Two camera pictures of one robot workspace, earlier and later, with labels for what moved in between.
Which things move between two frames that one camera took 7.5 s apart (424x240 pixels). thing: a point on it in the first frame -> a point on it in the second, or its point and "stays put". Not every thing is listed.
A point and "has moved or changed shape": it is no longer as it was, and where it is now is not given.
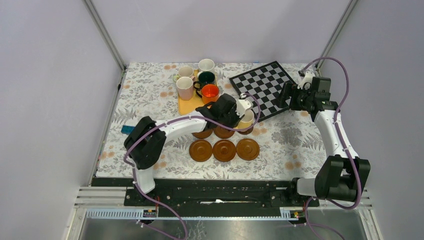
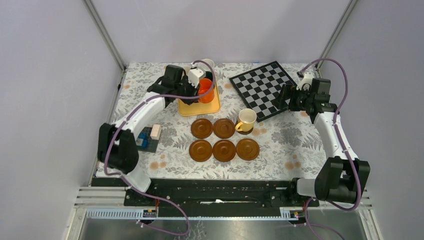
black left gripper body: (231, 119) -> (186, 88)
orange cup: (210, 93) has moved or changed shape
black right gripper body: (299, 97) stays put
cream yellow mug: (247, 121) stays put
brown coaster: (222, 132) stays put
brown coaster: (200, 150) stays put
